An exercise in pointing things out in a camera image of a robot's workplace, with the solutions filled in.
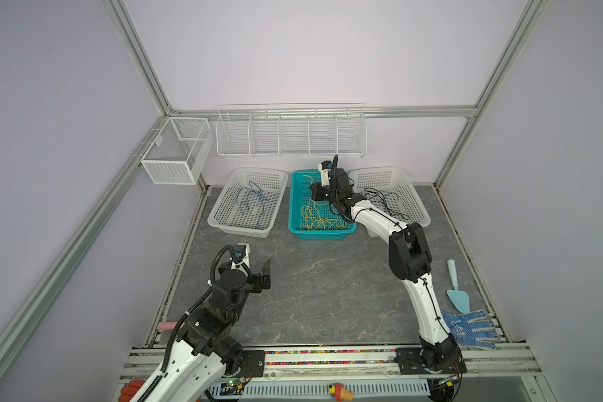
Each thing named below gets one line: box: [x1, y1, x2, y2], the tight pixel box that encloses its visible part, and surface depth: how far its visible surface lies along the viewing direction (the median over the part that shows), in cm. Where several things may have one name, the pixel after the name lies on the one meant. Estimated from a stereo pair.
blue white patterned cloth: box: [441, 309, 499, 351], surface depth 81 cm
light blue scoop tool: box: [446, 258, 471, 315], surface depth 89 cm
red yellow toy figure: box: [327, 382, 355, 402], surface depth 68 cm
